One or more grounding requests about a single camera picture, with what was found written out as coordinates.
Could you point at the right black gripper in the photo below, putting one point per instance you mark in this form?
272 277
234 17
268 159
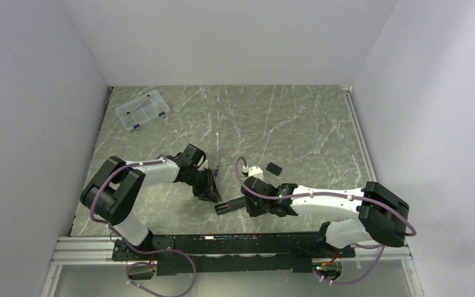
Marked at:
252 211

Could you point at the black remote control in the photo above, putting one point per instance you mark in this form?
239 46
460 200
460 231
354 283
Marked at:
231 205

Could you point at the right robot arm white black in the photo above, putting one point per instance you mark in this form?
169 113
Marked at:
372 212

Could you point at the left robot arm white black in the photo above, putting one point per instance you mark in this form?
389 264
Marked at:
111 193

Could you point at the black remote battery cover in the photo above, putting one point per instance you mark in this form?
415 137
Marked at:
274 169

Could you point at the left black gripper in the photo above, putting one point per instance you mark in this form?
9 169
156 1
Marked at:
208 192

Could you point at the clear plastic organizer box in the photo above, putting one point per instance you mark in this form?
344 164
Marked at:
143 110

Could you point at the aluminium side rail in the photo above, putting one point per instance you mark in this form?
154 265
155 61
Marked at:
346 93

